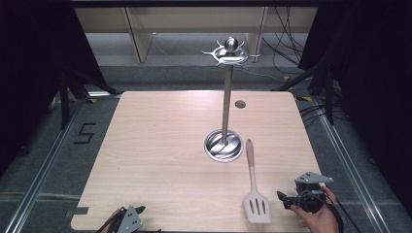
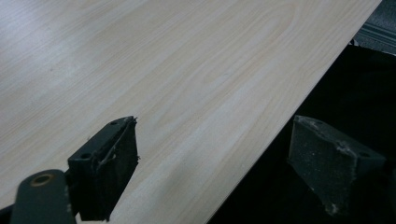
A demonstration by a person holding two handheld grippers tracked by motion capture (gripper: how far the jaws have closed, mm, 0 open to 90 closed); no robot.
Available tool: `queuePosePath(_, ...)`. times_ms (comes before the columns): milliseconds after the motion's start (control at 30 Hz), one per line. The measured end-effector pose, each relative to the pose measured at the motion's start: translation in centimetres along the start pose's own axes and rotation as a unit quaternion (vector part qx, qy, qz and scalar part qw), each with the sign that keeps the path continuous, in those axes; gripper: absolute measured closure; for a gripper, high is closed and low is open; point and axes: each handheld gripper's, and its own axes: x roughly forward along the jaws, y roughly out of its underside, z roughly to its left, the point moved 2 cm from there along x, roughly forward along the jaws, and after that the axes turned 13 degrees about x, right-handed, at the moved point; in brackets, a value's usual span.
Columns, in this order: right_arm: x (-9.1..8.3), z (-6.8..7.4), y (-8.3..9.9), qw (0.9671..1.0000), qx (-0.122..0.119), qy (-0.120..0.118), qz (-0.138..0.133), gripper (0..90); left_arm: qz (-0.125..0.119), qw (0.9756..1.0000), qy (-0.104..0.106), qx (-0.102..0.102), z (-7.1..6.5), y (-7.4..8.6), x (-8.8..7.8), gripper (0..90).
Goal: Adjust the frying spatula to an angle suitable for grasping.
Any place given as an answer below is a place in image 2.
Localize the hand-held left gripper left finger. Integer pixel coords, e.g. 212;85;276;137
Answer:
66;115;140;222

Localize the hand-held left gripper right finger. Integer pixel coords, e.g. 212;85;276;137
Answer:
287;115;388;217

